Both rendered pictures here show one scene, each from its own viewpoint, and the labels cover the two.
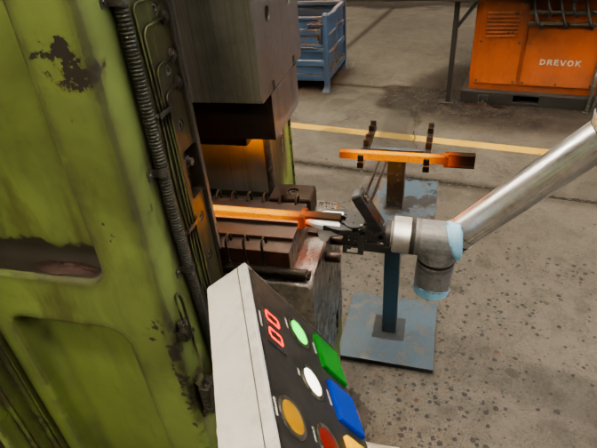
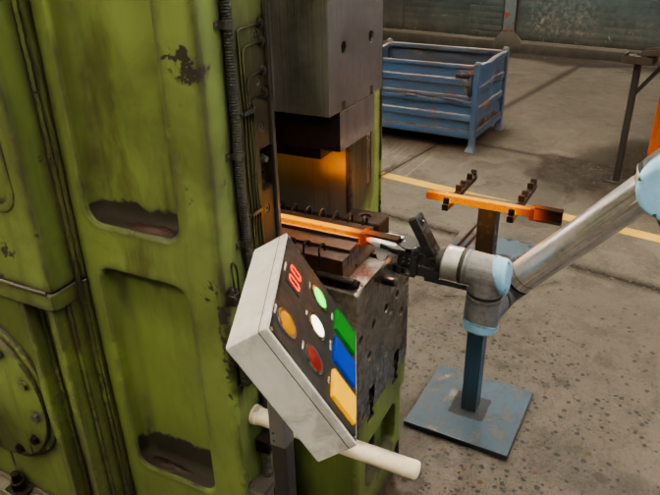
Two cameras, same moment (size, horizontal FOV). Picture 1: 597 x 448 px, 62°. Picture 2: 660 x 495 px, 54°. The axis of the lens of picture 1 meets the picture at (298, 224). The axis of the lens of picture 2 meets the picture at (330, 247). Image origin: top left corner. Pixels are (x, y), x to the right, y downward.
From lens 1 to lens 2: 56 cm
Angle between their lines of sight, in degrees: 12
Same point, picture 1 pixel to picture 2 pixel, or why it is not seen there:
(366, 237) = (419, 261)
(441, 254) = (484, 285)
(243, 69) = (317, 87)
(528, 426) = not seen: outside the picture
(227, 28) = (308, 54)
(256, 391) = (265, 300)
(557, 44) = not seen: outside the picture
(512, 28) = not seen: outside the picture
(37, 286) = (127, 241)
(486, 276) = (602, 374)
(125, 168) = (210, 145)
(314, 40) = (462, 91)
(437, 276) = (481, 308)
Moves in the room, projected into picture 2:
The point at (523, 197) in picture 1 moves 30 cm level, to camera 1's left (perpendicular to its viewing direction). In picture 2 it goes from (573, 242) to (445, 235)
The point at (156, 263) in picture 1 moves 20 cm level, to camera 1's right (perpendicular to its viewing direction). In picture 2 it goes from (221, 229) to (312, 234)
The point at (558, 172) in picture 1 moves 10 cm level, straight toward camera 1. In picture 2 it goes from (603, 218) to (584, 233)
